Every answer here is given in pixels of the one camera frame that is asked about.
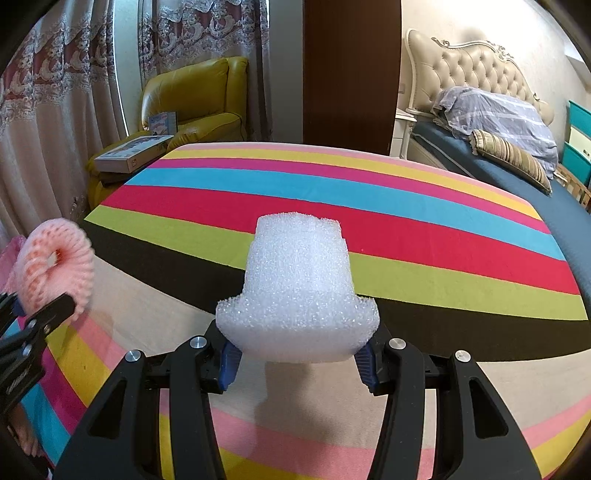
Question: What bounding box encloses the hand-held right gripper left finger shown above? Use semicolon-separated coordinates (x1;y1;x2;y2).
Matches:
55;323;243;480

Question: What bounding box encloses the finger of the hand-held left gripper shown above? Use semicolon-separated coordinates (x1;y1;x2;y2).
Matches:
0;291;25;324
0;294;77;367

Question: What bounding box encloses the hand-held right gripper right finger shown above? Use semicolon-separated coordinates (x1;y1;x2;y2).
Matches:
355;328;542;480

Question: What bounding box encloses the pink foam fruit net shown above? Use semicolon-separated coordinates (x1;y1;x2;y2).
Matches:
9;219;95;317

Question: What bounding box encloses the round white foam piece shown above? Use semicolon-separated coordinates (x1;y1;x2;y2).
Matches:
216;211;380;364

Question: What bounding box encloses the flat printed game box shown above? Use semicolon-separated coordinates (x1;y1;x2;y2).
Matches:
95;134;175;174

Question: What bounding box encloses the lace patterned curtain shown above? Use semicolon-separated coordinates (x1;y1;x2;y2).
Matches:
0;0;130;241
139;0;271;141

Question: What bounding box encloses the small blue picture box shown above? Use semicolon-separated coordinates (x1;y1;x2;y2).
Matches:
148;112;178;134

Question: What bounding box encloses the white nightstand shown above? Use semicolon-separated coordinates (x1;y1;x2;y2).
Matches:
390;108;419;160

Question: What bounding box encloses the blue bed mattress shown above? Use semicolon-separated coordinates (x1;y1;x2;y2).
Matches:
412;121;591;296

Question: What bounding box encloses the gold striped pillow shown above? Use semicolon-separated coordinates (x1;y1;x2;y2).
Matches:
470;129;553;197

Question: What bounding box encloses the yellow leather armchair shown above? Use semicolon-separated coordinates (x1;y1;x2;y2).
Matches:
88;56;250;210

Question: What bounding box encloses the brown wooden wardrobe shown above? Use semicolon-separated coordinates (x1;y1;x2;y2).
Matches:
302;0;402;158

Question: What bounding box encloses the stack of plastic storage boxes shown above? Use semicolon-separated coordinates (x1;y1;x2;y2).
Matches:
561;100;591;185

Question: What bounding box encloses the beige tufted bed headboard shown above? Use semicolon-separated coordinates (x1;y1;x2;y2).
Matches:
404;28;555;125

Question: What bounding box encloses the wooden crib rail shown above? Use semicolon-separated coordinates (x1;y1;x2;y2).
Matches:
554;164;591;204

